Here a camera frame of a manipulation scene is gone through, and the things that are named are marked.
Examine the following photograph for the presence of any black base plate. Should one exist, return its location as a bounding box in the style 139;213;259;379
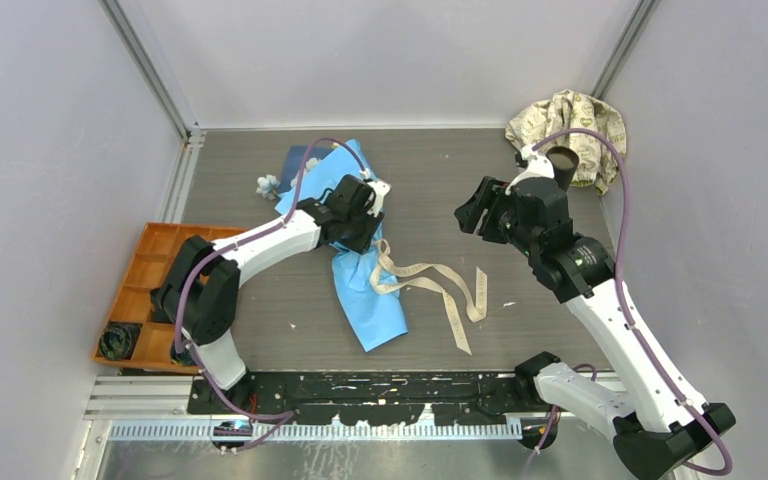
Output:
188;370;581;429

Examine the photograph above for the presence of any cream ribbon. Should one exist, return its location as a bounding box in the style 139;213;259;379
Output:
369;239;488;355

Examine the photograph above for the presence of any rolled dark item middle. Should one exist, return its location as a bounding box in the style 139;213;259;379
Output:
149;288;174;324

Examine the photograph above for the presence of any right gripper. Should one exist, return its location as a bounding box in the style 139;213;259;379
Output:
455;175;540;258

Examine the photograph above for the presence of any rolled dark item front left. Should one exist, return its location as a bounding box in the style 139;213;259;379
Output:
97;322;141;361

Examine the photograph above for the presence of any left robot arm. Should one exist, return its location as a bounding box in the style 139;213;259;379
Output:
150;174;391;413

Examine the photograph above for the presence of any blue paper flower bouquet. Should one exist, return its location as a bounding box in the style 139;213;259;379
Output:
256;139;408;352

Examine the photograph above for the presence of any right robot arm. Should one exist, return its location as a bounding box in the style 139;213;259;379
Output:
455;176;736;479

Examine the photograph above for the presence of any patterned cream cloth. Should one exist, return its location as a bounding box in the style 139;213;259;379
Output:
504;89;628;195

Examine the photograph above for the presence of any aluminium rail frame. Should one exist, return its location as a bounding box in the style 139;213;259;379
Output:
82;129;697;480

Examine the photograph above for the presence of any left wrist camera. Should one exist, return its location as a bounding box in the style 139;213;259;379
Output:
361;178;392;217

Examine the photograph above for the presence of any rolled dark item front right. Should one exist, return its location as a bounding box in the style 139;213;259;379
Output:
169;344;197;367

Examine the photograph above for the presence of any black vase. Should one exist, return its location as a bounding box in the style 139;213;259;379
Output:
546;146;580;191

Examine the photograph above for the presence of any rolled dark item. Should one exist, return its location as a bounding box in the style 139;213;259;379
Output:
169;344;197;367
149;288;174;324
97;322;141;361

